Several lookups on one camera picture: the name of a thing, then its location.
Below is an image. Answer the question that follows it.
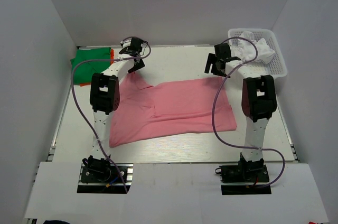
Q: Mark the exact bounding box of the pink t shirt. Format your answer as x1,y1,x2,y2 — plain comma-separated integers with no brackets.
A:
109,72,237,148

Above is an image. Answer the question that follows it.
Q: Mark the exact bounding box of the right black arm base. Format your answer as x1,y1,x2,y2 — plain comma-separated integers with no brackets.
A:
215,165,271,195

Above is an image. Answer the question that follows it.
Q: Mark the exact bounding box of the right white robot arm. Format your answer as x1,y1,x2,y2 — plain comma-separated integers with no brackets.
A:
204,43,277,181

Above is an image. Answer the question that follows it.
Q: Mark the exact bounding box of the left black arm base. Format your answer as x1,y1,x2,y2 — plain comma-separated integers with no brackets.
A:
77,164,134,194

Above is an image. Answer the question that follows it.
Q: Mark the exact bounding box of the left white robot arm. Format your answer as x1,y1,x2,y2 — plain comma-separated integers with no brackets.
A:
90,36,150,164

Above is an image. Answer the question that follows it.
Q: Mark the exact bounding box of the orange folded t shirt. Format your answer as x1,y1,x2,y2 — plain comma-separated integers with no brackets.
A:
80,49,116,87

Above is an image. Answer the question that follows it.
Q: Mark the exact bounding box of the white crumpled t shirt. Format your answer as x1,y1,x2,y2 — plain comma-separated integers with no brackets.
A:
229,31,275,65

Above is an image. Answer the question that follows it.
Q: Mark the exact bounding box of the white plastic basket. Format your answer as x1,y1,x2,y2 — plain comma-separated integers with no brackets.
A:
226,29,287,85

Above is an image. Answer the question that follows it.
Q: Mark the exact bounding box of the green folded t shirt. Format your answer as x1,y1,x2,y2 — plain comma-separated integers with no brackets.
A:
70,47,111,86

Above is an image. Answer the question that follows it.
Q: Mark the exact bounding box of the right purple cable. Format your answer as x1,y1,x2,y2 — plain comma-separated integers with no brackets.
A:
212,36,286,189

